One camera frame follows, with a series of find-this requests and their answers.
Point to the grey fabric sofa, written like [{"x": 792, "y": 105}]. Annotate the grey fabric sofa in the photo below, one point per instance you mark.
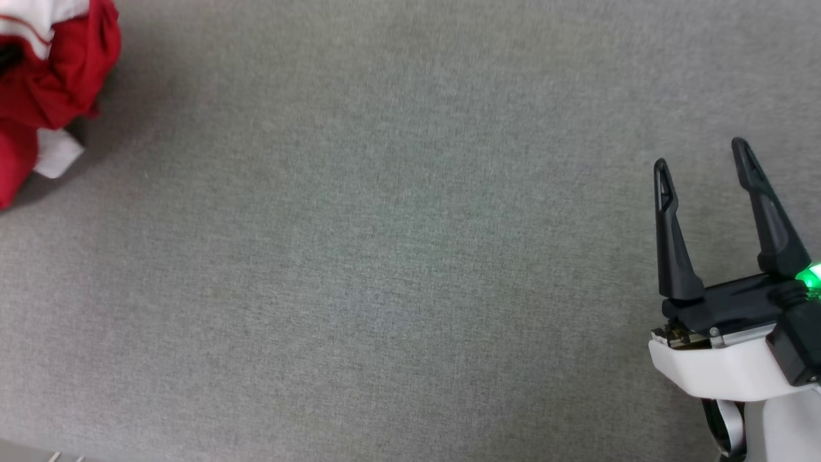
[{"x": 385, "y": 256}]

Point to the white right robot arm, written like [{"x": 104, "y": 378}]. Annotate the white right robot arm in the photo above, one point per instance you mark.
[{"x": 789, "y": 430}]

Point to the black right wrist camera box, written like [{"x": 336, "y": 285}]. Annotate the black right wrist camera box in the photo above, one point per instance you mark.
[{"x": 798, "y": 346}]

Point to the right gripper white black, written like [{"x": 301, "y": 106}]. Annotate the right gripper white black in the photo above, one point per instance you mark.
[{"x": 712, "y": 369}]

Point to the red and white basketball jersey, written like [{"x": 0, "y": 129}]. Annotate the red and white basketball jersey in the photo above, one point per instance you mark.
[{"x": 58, "y": 70}]

